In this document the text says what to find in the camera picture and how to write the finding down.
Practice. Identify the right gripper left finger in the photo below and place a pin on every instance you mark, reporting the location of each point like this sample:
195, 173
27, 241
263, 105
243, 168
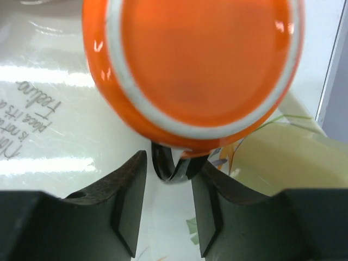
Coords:
106, 214

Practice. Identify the floral serving tray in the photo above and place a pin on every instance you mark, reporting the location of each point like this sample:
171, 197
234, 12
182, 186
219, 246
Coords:
58, 136

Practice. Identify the orange mug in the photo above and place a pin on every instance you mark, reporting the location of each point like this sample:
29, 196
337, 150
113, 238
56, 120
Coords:
192, 76

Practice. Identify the pale green mug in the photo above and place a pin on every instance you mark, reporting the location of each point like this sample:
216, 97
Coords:
280, 156

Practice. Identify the round beige mug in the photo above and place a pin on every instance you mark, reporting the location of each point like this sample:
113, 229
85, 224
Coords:
47, 17

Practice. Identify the aluminium frame rail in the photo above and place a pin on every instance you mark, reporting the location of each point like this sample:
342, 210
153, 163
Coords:
331, 114

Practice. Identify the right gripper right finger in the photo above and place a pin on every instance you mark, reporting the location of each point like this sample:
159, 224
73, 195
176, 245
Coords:
235, 222

